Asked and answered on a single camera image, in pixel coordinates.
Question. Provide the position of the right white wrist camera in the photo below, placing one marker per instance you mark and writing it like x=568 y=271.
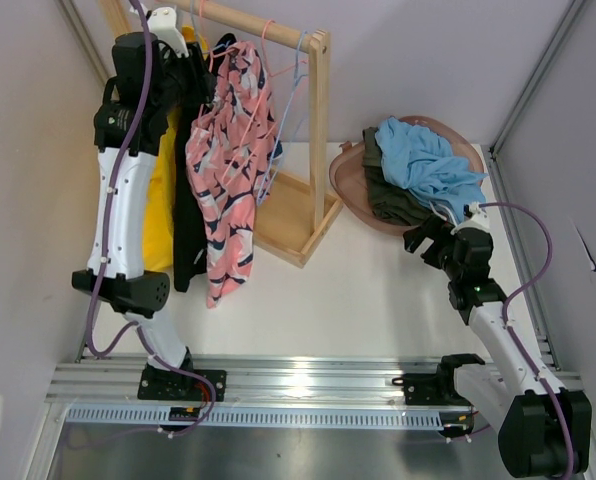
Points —
x=475 y=218

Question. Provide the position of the wooden clothes rack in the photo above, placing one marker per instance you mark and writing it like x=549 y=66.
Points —
x=293 y=221

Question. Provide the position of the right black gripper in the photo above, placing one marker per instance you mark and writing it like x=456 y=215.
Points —
x=436 y=229

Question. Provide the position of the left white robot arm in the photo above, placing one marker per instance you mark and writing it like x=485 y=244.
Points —
x=152 y=79

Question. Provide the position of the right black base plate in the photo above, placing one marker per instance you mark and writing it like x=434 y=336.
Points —
x=429 y=389

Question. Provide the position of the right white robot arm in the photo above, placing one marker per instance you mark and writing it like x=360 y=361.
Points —
x=543 y=428

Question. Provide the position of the pink patterned shorts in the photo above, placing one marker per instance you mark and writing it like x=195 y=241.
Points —
x=227 y=160

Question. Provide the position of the olive green shorts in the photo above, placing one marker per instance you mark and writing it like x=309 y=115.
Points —
x=387 y=202

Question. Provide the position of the slotted cable duct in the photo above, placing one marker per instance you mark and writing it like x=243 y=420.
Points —
x=390 y=419

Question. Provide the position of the aluminium mounting rail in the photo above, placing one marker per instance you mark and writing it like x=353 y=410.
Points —
x=272 y=382

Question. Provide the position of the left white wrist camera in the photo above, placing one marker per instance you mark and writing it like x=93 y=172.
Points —
x=164 y=22

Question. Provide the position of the light blue shorts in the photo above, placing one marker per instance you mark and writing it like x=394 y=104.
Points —
x=416 y=159

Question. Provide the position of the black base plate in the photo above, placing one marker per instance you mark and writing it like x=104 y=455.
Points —
x=165 y=385
x=429 y=389

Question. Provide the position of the black shorts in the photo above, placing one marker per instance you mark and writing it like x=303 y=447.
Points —
x=189 y=237

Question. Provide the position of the yellow shorts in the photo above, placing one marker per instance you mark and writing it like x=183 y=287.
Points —
x=158 y=226

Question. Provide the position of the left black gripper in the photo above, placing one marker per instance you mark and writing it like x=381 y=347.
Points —
x=203 y=83

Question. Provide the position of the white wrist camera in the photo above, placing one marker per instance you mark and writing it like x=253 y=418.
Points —
x=164 y=22
x=475 y=218

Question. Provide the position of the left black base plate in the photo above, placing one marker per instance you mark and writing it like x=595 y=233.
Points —
x=165 y=385

